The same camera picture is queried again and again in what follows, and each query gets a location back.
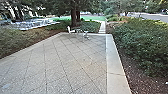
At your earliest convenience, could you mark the large dark tree trunk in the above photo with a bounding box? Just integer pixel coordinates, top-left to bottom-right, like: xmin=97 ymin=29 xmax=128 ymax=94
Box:
xmin=68 ymin=0 xmax=84 ymax=28

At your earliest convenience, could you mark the dark green shrub bed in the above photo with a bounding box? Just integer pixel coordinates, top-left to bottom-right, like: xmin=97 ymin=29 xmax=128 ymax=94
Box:
xmin=112 ymin=18 xmax=168 ymax=78

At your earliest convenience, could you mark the low round green shrub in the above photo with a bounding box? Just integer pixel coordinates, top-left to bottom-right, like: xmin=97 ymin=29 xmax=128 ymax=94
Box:
xmin=79 ymin=20 xmax=102 ymax=34

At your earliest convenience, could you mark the white outdoor chair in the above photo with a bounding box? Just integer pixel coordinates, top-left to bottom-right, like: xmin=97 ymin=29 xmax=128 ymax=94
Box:
xmin=66 ymin=25 xmax=77 ymax=36

